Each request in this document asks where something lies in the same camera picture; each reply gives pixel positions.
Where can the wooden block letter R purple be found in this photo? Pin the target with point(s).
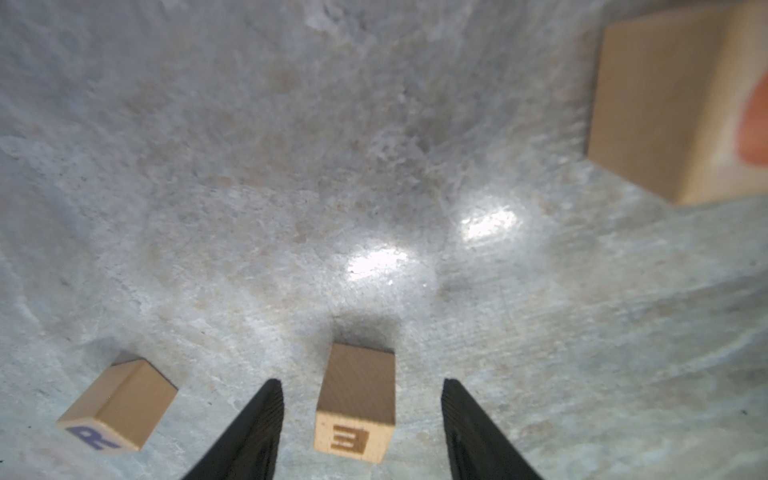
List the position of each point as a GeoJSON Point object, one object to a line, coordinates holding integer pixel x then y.
{"type": "Point", "coordinates": [121, 408]}

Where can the wooden block letter D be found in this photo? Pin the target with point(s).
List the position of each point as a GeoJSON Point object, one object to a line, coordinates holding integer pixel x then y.
{"type": "Point", "coordinates": [680, 105]}

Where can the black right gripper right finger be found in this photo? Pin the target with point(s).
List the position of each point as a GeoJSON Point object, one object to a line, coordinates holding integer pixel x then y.
{"type": "Point", "coordinates": [476, 447]}

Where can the wooden block letter E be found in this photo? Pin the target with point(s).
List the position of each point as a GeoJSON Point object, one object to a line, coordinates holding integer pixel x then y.
{"type": "Point", "coordinates": [356, 410]}

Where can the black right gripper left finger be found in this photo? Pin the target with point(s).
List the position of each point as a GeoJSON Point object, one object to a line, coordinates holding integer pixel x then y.
{"type": "Point", "coordinates": [249, 446]}

